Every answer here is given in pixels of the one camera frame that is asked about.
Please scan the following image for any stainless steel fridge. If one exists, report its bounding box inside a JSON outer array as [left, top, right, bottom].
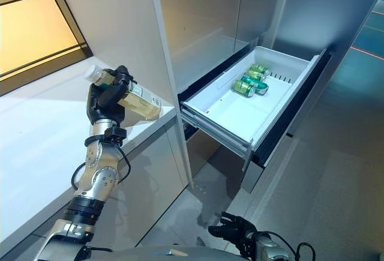
[[155, 0, 384, 196]]

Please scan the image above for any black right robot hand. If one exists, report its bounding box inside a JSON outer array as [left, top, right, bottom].
[[207, 211, 262, 259]]

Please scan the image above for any dark green drink can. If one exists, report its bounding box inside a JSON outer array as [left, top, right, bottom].
[[240, 74, 269, 95]]

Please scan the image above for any white fridge drawer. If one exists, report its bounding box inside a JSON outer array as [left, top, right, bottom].
[[178, 45, 332, 169]]

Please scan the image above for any light green drink can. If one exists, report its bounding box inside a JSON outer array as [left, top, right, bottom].
[[231, 80, 257, 97], [249, 64, 271, 76], [246, 69, 268, 83]]

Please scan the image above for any tall white cabinet panel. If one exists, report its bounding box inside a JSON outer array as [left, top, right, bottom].
[[50, 0, 196, 188]]

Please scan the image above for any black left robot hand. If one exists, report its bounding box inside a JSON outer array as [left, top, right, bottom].
[[86, 65, 134, 124]]

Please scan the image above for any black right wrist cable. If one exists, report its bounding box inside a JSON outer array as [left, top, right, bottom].
[[295, 242, 319, 261]]

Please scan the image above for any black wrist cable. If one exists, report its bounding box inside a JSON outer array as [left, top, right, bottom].
[[295, 242, 319, 261], [71, 145, 132, 190]]

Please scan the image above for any white counter cabinet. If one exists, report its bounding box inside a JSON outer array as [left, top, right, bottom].
[[0, 55, 190, 261]]

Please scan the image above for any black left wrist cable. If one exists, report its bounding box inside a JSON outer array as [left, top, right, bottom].
[[71, 145, 132, 190]]

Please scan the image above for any black framed lit window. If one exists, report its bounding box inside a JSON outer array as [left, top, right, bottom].
[[0, 0, 88, 97]]

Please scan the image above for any clear bottle of yellow tea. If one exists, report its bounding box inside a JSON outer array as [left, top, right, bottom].
[[83, 65, 164, 122]]

